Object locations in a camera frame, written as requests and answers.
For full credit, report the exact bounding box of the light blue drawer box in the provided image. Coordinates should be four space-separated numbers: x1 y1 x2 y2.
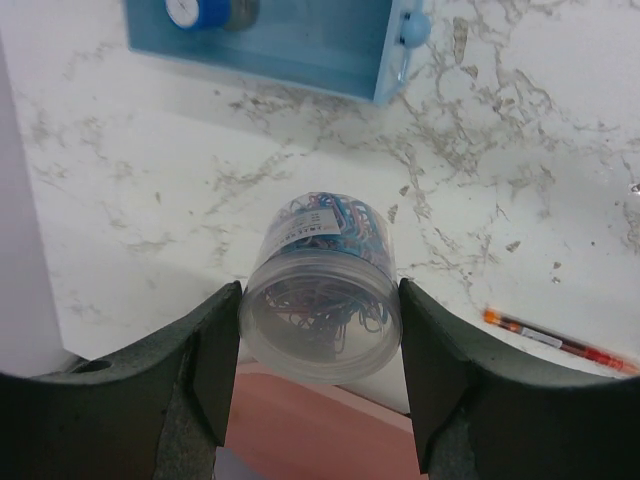
123 0 431 105

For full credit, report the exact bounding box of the clear small measuring cup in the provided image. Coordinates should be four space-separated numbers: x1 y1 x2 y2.
239 192 402 384

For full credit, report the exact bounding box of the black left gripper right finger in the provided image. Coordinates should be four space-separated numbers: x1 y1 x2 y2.
399 280 639 479

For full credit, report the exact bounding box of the red pen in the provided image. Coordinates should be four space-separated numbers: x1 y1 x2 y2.
483 308 639 375

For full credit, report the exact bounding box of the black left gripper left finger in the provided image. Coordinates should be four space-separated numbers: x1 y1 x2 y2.
1 282 242 479

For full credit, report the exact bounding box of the blue glue stick grey cap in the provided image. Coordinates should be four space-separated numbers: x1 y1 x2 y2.
164 0 260 32

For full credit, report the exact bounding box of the pink tiered shelf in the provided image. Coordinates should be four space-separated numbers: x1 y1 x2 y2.
225 363 423 479

